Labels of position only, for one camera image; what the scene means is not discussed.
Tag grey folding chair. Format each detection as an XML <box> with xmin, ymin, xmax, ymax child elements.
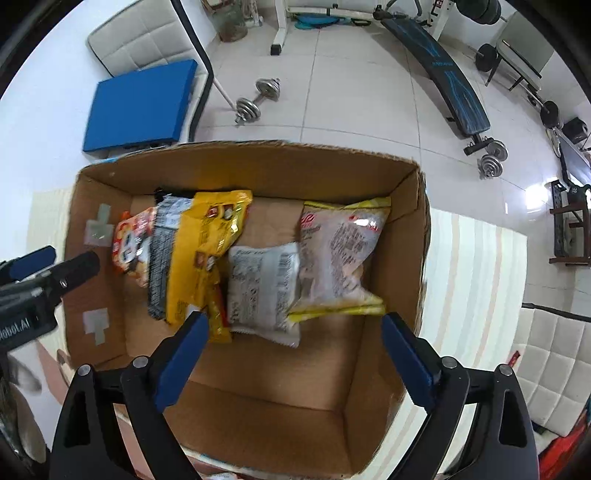
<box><xmin>485</xmin><ymin>11</ymin><xmax>555</xmax><ymax>93</ymax></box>

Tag large yellow snack packet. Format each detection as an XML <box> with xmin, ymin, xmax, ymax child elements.
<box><xmin>166</xmin><ymin>190</ymin><xmax>254</xmax><ymax>344</ymax></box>

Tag black speaker box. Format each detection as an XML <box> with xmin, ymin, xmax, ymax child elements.
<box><xmin>564</xmin><ymin>117</ymin><xmax>589</xmax><ymax>144</ymax></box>

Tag black grey striped snack packet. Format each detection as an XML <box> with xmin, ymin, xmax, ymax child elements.
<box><xmin>147</xmin><ymin>187</ymin><xmax>195</xmax><ymax>321</ymax></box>

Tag red cloth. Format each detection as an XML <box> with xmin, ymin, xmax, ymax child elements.
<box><xmin>538</xmin><ymin>429</ymin><xmax>591</xmax><ymax>480</ymax></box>

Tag red panda snack packet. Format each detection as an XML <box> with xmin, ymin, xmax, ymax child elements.
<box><xmin>112</xmin><ymin>206</ymin><xmax>158</xmax><ymax>287</ymax></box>

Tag pale pink yellow-edged snack packet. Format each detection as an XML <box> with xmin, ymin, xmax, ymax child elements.
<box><xmin>286</xmin><ymin>197</ymin><xmax>392</xmax><ymax>324</ymax></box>

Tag white grey snack packet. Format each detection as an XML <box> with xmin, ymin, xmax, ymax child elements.
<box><xmin>226</xmin><ymin>242</ymin><xmax>302</xmax><ymax>348</ymax></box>

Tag white quilted chair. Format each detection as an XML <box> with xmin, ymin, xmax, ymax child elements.
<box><xmin>508</xmin><ymin>302</ymin><xmax>591</xmax><ymax>439</ymax></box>

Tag glass jar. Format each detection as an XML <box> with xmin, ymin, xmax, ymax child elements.
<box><xmin>215</xmin><ymin>0</ymin><xmax>250</xmax><ymax>42</ymax></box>

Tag chrome dumbbell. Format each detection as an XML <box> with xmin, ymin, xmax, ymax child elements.
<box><xmin>479</xmin><ymin>141</ymin><xmax>509</xmax><ymax>178</ymax></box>
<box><xmin>235</xmin><ymin>78</ymin><xmax>281</xmax><ymax>126</ymax></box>

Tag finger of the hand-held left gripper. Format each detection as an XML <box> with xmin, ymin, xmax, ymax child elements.
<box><xmin>28</xmin><ymin>250</ymin><xmax>101</xmax><ymax>305</ymax></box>
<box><xmin>0</xmin><ymin>246</ymin><xmax>57</xmax><ymax>284</ymax></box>

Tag short barbell black plates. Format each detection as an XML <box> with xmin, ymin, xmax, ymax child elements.
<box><xmin>475</xmin><ymin>44</ymin><xmax>561</xmax><ymax>127</ymax></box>

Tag white padded chair black trim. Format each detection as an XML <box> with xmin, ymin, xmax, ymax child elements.
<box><xmin>88</xmin><ymin>0</ymin><xmax>232</xmax><ymax>144</ymax></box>

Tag black blue sit-up bench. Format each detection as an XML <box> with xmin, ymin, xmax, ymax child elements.
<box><xmin>374</xmin><ymin>4</ymin><xmax>491</xmax><ymax>155</ymax></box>

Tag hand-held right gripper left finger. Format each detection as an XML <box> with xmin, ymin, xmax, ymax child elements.
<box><xmin>48</xmin><ymin>311</ymin><xmax>211</xmax><ymax>480</ymax></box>

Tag dark wooden chair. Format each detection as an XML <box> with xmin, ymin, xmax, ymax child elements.
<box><xmin>549</xmin><ymin>180</ymin><xmax>591</xmax><ymax>266</ymax></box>

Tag brown cardboard box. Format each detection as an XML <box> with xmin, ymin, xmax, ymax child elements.
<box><xmin>62</xmin><ymin>141</ymin><xmax>432</xmax><ymax>478</ymax></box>

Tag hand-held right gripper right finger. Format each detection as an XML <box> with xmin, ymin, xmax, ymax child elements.
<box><xmin>381</xmin><ymin>312</ymin><xmax>541</xmax><ymax>480</ymax></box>

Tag teal balance disc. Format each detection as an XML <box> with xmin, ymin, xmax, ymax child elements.
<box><xmin>295</xmin><ymin>14</ymin><xmax>333</xmax><ymax>31</ymax></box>

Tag black flat monitor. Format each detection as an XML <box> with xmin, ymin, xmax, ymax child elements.
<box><xmin>558</xmin><ymin>134</ymin><xmax>591</xmax><ymax>185</ymax></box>

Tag blue cushion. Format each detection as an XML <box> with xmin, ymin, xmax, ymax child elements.
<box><xmin>82</xmin><ymin>59</ymin><xmax>198</xmax><ymax>155</ymax></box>

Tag cream striped table mat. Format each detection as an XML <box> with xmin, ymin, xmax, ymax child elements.
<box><xmin>28</xmin><ymin>187</ymin><xmax>529</xmax><ymax>480</ymax></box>

